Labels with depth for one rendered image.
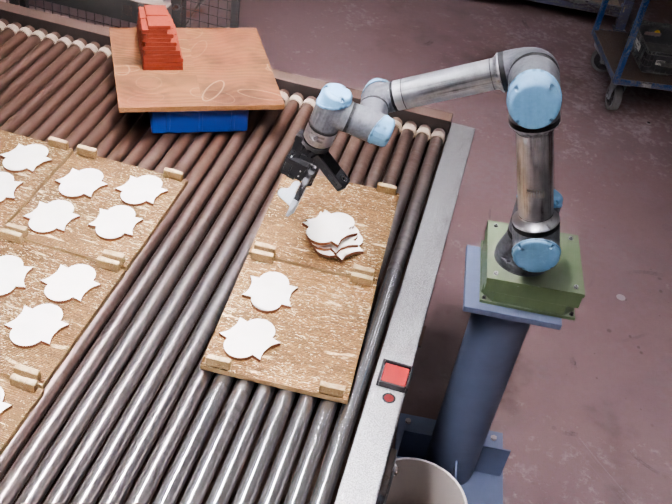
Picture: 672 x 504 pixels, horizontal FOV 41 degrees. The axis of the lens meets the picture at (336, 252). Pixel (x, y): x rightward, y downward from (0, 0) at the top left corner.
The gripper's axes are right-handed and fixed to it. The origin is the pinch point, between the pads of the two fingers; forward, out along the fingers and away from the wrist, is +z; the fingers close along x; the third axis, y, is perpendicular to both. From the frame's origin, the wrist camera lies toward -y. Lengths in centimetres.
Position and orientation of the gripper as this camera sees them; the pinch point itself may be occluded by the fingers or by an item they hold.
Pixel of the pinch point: (299, 202)
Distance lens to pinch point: 231.6
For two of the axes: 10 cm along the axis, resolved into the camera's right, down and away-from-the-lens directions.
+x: -3.2, 5.7, -7.6
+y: -8.9, -4.6, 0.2
